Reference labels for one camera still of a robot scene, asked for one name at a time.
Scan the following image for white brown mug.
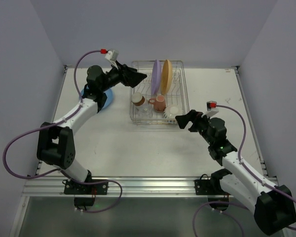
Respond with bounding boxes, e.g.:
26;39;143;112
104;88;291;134
131;92;147;107

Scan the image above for blue plate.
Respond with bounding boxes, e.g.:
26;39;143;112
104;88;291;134
81;85;114;110

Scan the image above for purple plate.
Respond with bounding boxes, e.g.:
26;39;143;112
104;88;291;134
151;60;161;95

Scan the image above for yellow plate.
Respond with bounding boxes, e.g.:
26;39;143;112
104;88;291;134
160;59;173;95

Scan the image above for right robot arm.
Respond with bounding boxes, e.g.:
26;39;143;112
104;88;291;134
176;110;296;236

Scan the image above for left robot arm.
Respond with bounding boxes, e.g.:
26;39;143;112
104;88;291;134
37;65;147;184

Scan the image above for white blue striped bowl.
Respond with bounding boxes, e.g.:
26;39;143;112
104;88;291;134
163;104;183;120

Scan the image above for pink dotted mug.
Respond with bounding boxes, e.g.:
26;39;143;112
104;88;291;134
148;95;166;113

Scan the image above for clear glass cup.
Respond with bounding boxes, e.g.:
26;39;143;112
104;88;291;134
138;104;152;118

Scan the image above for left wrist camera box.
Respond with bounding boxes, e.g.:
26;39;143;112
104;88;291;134
105;49;119;68

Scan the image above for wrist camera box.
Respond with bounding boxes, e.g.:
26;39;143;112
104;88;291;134
203;101;219;118
105;49;119;68

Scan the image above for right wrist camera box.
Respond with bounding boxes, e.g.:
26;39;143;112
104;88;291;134
203;101;219;118

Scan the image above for wire dish rack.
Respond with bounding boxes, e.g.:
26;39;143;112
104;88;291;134
129;60;189;125

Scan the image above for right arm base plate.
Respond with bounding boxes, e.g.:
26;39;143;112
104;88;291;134
194;174;229;202

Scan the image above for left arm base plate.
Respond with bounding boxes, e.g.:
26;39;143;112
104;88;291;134
63;174;109;207

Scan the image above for aluminium mounting rail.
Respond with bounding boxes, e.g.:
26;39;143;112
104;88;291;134
21;175;282;198

